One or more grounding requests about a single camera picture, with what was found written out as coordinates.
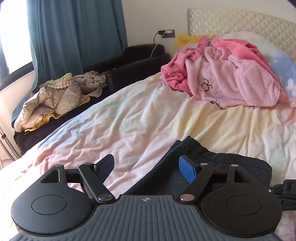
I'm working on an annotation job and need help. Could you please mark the black hooded garment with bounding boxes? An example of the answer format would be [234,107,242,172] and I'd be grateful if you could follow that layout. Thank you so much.
[121,136,273,202]

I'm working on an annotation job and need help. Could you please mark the pastel rainbow bed sheet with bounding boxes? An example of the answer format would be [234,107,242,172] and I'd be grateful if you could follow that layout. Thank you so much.
[1,74,295,240]

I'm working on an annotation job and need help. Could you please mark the beige quilted jacket pile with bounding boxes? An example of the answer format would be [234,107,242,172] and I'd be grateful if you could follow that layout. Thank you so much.
[14,71,106,133]

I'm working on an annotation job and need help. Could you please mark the pink fleece blanket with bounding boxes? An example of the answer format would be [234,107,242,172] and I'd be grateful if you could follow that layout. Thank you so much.
[161,36,287,108]

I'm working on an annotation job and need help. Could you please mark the black sofa chair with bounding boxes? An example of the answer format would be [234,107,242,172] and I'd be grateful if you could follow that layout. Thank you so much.
[14,44,170,154]

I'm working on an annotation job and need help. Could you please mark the pastel pillow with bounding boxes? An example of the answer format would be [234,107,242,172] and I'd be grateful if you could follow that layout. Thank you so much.
[220,31,296,101]

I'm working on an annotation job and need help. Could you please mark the yellow plush pillow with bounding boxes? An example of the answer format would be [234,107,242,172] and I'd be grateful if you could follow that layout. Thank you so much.
[173,34,217,55]

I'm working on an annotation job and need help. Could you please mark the teal curtain right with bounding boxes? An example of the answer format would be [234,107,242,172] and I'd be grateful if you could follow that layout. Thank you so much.
[10,0,129,121]

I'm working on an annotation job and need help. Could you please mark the white quilted headboard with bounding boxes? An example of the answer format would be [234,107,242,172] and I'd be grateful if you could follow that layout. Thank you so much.
[187,8,295,61]

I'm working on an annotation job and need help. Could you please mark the white charging cable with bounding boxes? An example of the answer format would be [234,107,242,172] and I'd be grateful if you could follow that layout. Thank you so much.
[150,31,167,58]

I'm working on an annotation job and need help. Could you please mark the window with dark frame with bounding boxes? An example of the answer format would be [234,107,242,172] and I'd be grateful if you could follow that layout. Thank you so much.
[1,1,33,88]

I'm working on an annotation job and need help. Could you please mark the wall power outlet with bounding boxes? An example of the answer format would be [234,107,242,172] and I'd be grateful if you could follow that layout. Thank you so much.
[157,30,175,38]

